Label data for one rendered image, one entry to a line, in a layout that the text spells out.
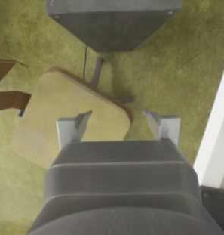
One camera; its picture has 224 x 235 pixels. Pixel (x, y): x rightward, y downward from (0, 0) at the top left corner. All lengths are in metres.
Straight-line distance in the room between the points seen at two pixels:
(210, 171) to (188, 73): 0.98
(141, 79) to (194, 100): 0.41
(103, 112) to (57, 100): 0.16
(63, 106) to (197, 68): 0.97
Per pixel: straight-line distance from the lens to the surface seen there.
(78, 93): 0.58
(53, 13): 0.36
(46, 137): 0.66
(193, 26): 1.31
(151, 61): 1.21
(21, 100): 0.72
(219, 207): 0.42
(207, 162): 0.36
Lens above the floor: 1.18
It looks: 73 degrees down
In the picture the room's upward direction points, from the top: 178 degrees counter-clockwise
